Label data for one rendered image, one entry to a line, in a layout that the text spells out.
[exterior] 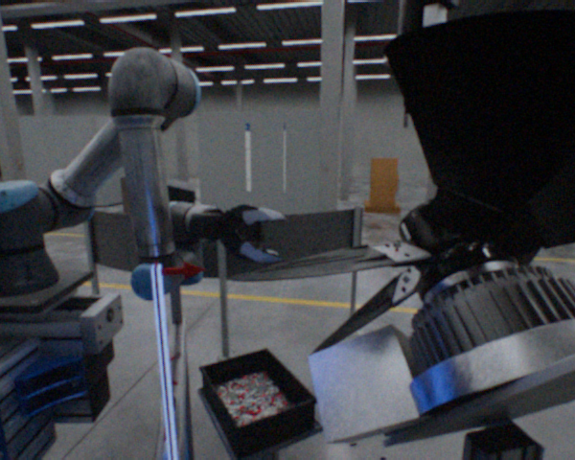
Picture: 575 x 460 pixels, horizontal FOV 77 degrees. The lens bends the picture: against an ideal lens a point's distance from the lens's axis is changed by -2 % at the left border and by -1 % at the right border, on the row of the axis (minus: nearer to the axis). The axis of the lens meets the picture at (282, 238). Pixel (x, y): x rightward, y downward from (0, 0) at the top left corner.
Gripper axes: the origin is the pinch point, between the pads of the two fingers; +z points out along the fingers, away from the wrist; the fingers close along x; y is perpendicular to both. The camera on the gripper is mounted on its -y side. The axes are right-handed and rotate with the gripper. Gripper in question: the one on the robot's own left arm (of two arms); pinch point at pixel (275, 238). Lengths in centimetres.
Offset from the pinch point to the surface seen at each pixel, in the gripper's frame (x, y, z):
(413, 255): -1.0, 2.4, 24.0
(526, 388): 8.1, -9.1, 40.2
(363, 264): 0.2, -5.6, 20.2
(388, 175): -59, 734, -292
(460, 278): 0.9, 2.1, 30.7
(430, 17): -31.8, -1.9, 23.7
